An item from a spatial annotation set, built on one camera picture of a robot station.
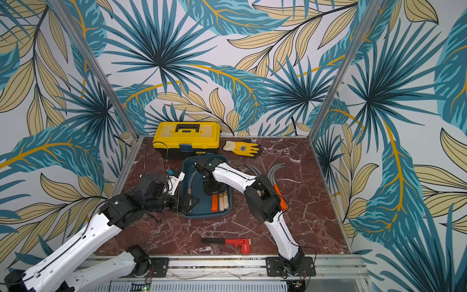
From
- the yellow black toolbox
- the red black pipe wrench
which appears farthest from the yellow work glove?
the red black pipe wrench

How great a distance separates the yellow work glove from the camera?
1.12 meters

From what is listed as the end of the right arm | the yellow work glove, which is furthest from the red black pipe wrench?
the yellow work glove

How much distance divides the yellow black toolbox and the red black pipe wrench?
0.45 meters

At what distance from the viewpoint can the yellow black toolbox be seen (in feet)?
3.18

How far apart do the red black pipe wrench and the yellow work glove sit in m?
0.49

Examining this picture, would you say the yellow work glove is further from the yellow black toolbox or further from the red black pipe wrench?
the red black pipe wrench

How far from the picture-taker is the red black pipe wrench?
79cm

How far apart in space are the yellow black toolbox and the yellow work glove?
0.44 feet

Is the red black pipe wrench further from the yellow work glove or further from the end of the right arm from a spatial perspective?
the yellow work glove
